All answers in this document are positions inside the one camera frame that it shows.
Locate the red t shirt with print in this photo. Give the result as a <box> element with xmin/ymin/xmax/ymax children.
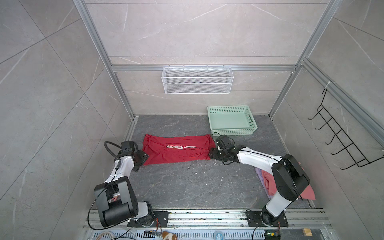
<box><xmin>143</xmin><ymin>135</ymin><xmax>216</xmax><ymax>166</ymax></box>

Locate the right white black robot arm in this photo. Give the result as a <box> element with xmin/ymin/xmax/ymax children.
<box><xmin>210</xmin><ymin>145</ymin><xmax>310</xmax><ymax>226</ymax></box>

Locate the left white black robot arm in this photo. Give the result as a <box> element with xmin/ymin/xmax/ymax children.
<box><xmin>94</xmin><ymin>150</ymin><xmax>155</xmax><ymax>228</ymax></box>

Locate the lavender folded t shirt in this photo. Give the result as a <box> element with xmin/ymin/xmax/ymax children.
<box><xmin>255</xmin><ymin>168</ymin><xmax>271</xmax><ymax>200</ymax></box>

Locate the green plastic basket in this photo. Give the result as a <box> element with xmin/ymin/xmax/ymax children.
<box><xmin>207</xmin><ymin>106</ymin><xmax>258</xmax><ymax>136</ymax></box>

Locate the brown white round object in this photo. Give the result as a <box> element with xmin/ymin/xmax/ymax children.
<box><xmin>162</xmin><ymin>231</ymin><xmax>178</xmax><ymax>240</ymax></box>

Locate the pink folded t shirt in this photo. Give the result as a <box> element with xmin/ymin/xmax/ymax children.
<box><xmin>263</xmin><ymin>170</ymin><xmax>316</xmax><ymax>201</ymax></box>

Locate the green circuit board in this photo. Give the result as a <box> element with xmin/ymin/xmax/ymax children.
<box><xmin>265</xmin><ymin>231</ymin><xmax>281</xmax><ymax>240</ymax></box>

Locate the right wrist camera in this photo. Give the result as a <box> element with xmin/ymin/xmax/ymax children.
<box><xmin>215</xmin><ymin>135</ymin><xmax>236</xmax><ymax>149</ymax></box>

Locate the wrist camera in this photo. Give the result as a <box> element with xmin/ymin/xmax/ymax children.
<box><xmin>120</xmin><ymin>141</ymin><xmax>138</xmax><ymax>156</ymax></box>
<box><xmin>215</xmin><ymin>135</ymin><xmax>236</xmax><ymax>149</ymax></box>

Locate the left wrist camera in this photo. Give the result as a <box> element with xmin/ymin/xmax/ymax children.
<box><xmin>120</xmin><ymin>141</ymin><xmax>138</xmax><ymax>156</ymax></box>

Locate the black corrugated cable hose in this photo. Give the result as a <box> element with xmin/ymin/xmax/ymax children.
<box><xmin>103</xmin><ymin>140</ymin><xmax>124</xmax><ymax>161</ymax></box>

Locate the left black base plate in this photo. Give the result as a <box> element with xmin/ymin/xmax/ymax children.
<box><xmin>127</xmin><ymin>211</ymin><xmax>170</xmax><ymax>228</ymax></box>

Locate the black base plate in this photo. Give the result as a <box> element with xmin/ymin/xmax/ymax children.
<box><xmin>127</xmin><ymin>211</ymin><xmax>170</xmax><ymax>228</ymax></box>
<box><xmin>245</xmin><ymin>210</ymin><xmax>289</xmax><ymax>227</ymax></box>

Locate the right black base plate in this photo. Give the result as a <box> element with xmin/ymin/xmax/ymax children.
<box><xmin>245</xmin><ymin>210</ymin><xmax>289</xmax><ymax>227</ymax></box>

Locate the white wire mesh shelf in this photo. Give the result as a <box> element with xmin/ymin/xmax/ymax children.
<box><xmin>162</xmin><ymin>67</ymin><xmax>234</xmax><ymax>95</ymax></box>

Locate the aluminium rail base frame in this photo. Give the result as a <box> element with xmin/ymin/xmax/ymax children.
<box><xmin>79</xmin><ymin>209</ymin><xmax>338</xmax><ymax>240</ymax></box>

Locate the black wire hook rack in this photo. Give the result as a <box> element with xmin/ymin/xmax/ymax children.
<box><xmin>308</xmin><ymin>89</ymin><xmax>384</xmax><ymax>170</ymax></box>

